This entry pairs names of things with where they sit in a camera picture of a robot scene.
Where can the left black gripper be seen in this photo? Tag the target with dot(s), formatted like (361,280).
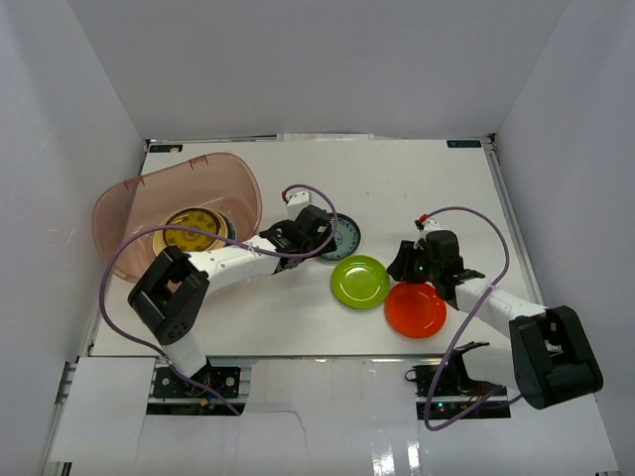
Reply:
(321,236)

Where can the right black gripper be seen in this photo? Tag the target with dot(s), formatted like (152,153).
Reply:
(401,268)

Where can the blue white patterned plate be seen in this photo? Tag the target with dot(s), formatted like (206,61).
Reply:
(347,239)

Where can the lime green plate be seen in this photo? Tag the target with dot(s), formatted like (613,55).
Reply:
(360,282)

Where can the orange plate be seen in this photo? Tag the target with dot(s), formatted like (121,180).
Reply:
(415,311)

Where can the yellow brown patterned plate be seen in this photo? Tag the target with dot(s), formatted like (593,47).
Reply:
(197,214)

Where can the dark teal glazed plate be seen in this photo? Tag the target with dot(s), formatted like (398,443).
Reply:
(231,229)

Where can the pale yellow plate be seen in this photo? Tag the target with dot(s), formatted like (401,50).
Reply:
(188,241)

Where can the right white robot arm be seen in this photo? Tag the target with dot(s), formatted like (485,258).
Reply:
(547,359)

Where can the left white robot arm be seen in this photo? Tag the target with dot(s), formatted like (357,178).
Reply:
(168,297)

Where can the pink translucent plastic bin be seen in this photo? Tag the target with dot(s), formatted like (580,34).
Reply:
(219,181)

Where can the right blue table label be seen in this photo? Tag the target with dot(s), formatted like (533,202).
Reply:
(464,144)

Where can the blue table label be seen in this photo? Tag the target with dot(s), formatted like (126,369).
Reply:
(464,144)
(165,148)

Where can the left blue table label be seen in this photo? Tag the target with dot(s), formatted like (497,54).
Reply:
(165,148)

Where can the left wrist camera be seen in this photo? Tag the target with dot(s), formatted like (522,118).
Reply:
(297,199)

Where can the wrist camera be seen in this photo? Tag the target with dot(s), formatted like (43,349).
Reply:
(297,199)
(426,225)

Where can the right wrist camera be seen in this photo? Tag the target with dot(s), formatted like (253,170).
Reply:
(426,225)

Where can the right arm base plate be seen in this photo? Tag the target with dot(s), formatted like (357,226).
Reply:
(456,392)

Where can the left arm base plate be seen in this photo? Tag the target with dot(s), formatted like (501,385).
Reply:
(172,396)

